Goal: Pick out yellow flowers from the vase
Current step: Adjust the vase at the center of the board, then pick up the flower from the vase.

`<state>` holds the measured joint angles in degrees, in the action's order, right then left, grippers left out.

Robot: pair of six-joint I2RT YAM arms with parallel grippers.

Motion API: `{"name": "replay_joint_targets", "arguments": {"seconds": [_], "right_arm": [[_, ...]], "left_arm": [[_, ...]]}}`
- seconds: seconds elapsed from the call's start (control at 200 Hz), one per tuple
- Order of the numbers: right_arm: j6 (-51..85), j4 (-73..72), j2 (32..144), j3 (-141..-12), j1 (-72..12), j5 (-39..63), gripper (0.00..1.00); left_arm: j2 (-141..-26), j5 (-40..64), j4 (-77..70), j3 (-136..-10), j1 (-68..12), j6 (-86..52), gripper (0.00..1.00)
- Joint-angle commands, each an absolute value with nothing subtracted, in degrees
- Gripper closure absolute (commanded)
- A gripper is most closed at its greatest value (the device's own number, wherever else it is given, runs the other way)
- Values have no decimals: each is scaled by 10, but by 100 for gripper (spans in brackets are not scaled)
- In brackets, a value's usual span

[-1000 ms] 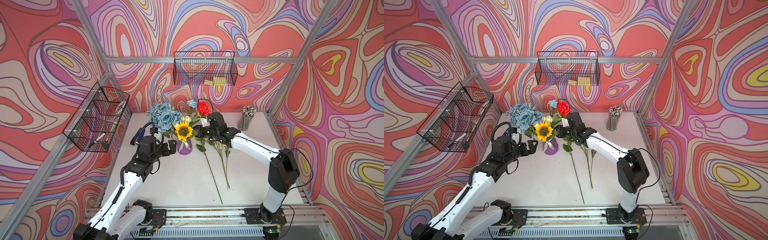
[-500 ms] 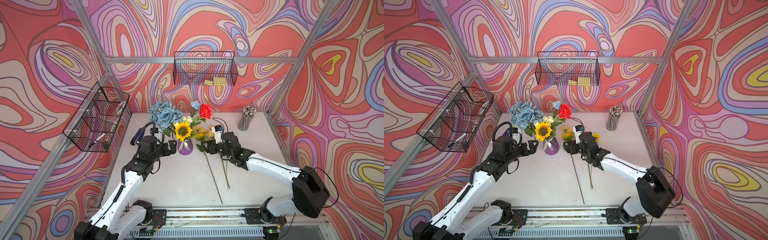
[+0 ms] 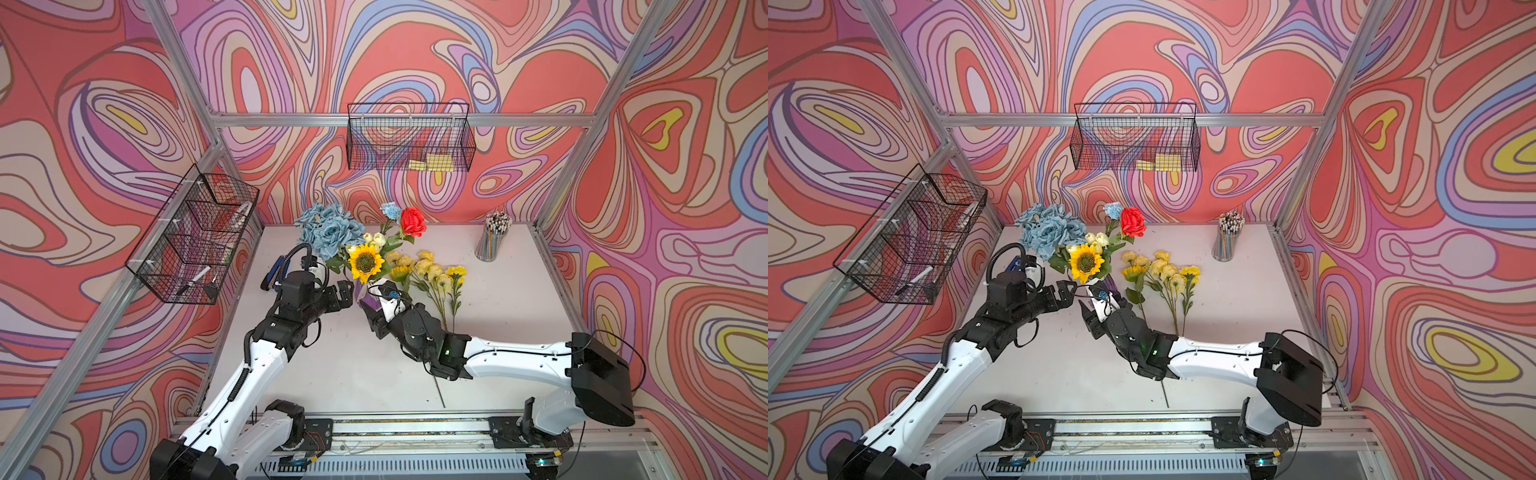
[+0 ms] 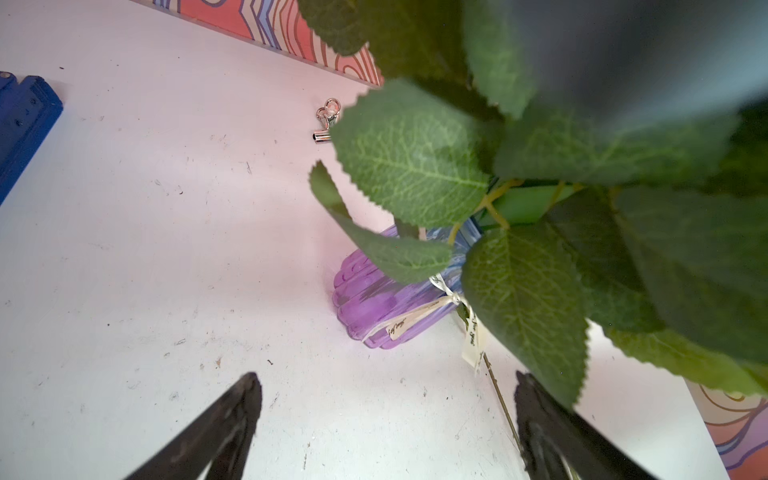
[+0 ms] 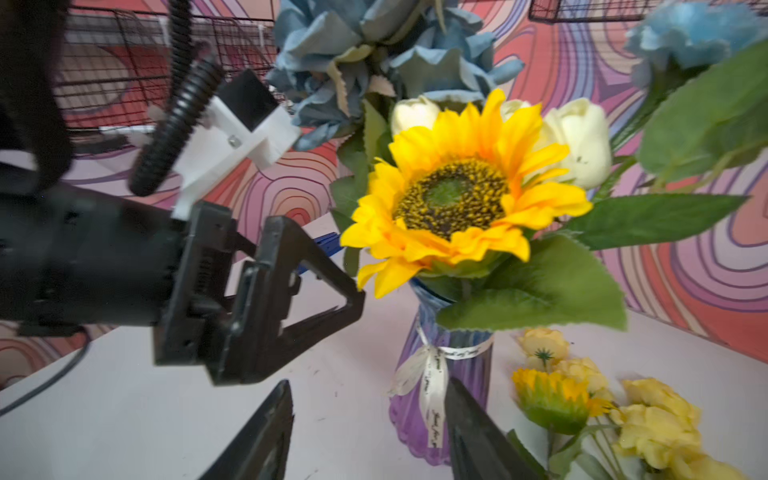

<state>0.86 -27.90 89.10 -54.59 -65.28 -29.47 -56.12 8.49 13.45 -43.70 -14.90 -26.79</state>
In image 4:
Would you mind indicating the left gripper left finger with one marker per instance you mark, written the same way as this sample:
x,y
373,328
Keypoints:
x,y
216,444

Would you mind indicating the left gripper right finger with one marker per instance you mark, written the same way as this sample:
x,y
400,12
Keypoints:
x,y
555,440

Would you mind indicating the purple glass vase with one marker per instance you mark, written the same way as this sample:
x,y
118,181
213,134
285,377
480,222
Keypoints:
x,y
380,312

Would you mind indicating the dusty blue rose bunch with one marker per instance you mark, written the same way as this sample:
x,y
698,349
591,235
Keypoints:
x,y
616,152

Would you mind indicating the silver bulldog clip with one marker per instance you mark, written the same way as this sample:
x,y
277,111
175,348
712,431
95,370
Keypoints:
x,y
327,115

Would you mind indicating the blue stapler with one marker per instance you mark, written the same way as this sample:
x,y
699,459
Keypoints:
x,y
29,110

